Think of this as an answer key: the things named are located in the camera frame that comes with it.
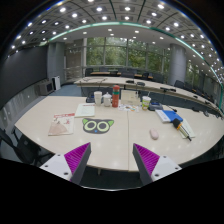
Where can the long curved conference desk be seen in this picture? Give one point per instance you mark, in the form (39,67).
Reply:
(100,81)

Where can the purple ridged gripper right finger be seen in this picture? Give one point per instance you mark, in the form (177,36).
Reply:
(151,166)

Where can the green and white drink cup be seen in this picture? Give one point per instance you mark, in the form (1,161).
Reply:
(145,102)

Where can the black and yellow marker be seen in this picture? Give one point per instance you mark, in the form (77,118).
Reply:
(178,125)

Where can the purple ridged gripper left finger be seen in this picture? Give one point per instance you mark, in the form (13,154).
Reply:
(69,166)

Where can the blue notebook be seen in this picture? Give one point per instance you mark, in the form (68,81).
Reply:
(167,116)

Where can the black office chair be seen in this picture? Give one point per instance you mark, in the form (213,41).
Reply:
(26,150)

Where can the white paper cup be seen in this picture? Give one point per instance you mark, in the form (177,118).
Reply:
(98,97)

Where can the grey box appliance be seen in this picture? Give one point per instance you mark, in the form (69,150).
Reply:
(46,88)

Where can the white paper booklet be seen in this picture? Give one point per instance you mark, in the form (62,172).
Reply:
(85,110)

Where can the colourful sticker sheet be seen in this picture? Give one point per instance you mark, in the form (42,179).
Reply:
(129,108)

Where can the red and white magazine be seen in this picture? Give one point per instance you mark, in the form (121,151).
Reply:
(62,124)

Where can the red thermos bottle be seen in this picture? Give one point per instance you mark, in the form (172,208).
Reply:
(115,96)

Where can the white ceramic teapot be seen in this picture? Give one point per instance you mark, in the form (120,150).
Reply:
(107,100)

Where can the dark small device box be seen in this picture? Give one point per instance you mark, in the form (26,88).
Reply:
(155,106)

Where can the pink computer mouse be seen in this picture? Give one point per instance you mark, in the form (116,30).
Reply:
(154,134)

